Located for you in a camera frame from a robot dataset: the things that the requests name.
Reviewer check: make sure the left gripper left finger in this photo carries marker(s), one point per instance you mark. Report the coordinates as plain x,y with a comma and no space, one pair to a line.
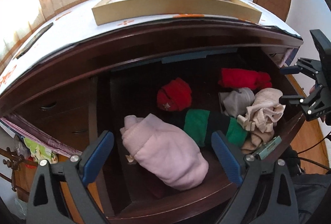
46,200

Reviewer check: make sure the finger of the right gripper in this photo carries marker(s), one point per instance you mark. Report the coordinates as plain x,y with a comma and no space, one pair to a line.
308,67
310,104

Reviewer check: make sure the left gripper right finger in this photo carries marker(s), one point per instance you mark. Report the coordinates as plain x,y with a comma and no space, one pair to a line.
265,191

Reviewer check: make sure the beige pink dotted garment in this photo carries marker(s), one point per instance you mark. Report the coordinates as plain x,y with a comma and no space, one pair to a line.
261,118

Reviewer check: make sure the bright red underwear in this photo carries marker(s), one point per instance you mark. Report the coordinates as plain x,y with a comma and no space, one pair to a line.
244,78

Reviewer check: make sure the green black striped underwear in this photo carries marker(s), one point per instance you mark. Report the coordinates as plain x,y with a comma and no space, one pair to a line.
201,124

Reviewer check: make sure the light pink underwear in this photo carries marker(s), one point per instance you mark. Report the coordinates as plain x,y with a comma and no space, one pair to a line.
164,150

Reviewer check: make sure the open wooden drawer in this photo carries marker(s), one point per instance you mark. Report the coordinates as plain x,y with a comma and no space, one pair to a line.
162,112

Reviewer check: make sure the person right hand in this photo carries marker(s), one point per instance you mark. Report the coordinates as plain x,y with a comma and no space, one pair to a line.
310,92

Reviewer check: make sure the green yellow fabric bag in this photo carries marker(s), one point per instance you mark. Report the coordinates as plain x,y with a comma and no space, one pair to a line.
39,152

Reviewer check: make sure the grey crumpled garment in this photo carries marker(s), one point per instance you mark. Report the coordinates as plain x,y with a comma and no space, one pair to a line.
234,103

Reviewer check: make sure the small red rolled garment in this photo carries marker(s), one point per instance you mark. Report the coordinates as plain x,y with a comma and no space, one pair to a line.
174,96

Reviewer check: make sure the black smartphone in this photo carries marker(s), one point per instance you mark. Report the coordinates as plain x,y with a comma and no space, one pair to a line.
34,39

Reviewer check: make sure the white persimmon print tablecloth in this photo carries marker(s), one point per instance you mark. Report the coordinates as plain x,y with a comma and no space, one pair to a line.
79,25

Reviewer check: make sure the shallow cardboard box tray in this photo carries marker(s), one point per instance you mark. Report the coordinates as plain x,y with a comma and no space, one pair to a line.
107,11

